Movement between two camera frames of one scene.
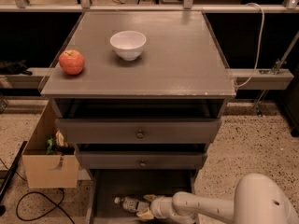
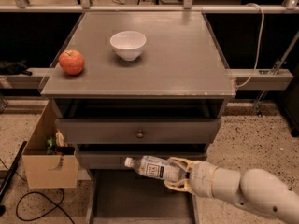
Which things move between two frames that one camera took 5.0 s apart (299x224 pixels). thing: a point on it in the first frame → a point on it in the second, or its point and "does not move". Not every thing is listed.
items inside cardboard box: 58,146 does not move
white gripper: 158,206 → 202,175
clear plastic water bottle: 131,203 → 156,167
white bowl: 128,44 does not move
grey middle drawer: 141,160 does not move
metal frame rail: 145,8 does not move
